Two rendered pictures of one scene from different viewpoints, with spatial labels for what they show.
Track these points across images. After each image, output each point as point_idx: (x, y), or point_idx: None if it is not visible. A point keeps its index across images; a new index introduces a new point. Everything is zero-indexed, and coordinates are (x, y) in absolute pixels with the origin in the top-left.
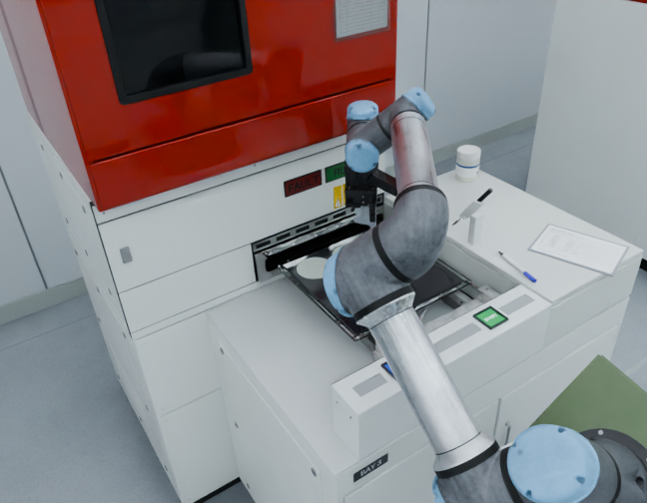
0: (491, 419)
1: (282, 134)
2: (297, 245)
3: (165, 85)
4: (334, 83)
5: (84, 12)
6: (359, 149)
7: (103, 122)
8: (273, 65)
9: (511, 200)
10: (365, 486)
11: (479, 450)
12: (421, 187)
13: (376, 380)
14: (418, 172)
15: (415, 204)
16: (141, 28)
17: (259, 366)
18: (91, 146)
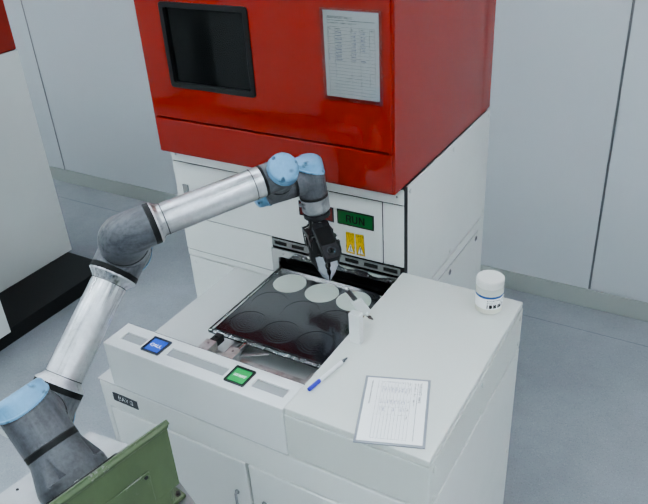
0: (241, 478)
1: None
2: (306, 261)
3: (200, 83)
4: (326, 134)
5: (155, 22)
6: None
7: (163, 92)
8: (272, 97)
9: (464, 347)
10: (125, 413)
11: (41, 377)
12: (144, 205)
13: (141, 341)
14: (170, 200)
15: (125, 211)
16: (186, 41)
17: (187, 311)
18: (156, 105)
